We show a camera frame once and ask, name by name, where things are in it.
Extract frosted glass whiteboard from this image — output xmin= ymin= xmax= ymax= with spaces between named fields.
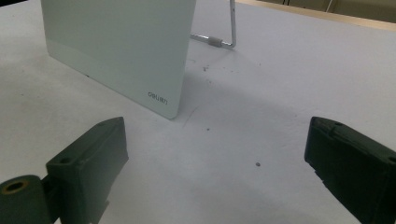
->
xmin=40 ymin=0 xmax=198 ymax=120

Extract metal whiteboard support leg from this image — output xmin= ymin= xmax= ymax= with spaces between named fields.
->
xmin=189 ymin=0 xmax=237 ymax=49

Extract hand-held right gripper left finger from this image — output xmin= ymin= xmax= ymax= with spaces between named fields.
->
xmin=45 ymin=116 xmax=130 ymax=224

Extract wooden table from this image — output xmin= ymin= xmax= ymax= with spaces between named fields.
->
xmin=234 ymin=0 xmax=396 ymax=33

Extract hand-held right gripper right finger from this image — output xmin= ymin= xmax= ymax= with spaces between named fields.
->
xmin=304 ymin=116 xmax=396 ymax=224

